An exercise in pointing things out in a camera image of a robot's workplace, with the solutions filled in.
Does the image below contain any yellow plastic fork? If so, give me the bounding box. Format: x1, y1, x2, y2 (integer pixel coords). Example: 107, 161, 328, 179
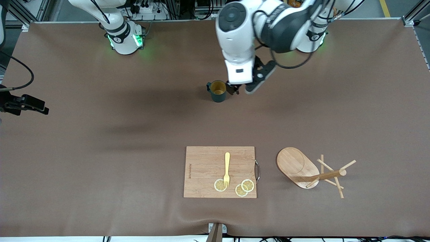
224, 152, 231, 188

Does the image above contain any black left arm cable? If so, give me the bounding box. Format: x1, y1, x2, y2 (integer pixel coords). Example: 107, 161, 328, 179
254, 10, 315, 70

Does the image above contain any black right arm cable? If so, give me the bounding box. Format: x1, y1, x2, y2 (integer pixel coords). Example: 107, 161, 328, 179
0, 51, 35, 92

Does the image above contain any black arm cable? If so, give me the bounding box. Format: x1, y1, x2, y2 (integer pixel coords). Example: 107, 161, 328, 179
254, 10, 315, 70
0, 51, 35, 92

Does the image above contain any white terminal strip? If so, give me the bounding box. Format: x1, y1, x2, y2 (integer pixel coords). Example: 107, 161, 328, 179
195, 10, 220, 20

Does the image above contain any aluminium frame post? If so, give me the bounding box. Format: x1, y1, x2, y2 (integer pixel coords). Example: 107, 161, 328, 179
7, 0, 32, 32
402, 3, 430, 27

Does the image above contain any brown table mat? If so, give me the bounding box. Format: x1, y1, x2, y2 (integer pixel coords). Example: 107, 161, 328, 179
0, 18, 430, 237

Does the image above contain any bamboo cutting board metal handle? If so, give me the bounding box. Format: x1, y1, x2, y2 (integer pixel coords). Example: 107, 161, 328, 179
183, 146, 261, 199

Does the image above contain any teal cup yellow inside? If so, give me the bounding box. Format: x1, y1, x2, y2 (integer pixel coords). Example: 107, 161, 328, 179
206, 80, 227, 103

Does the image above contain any metal table edge bracket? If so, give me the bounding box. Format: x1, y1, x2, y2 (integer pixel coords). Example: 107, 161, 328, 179
208, 223, 227, 242

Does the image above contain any white power strip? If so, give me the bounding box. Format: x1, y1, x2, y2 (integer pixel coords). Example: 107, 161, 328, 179
129, 2, 168, 21

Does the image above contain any wooden cup rack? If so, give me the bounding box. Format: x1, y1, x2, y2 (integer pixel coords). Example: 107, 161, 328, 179
276, 147, 356, 199

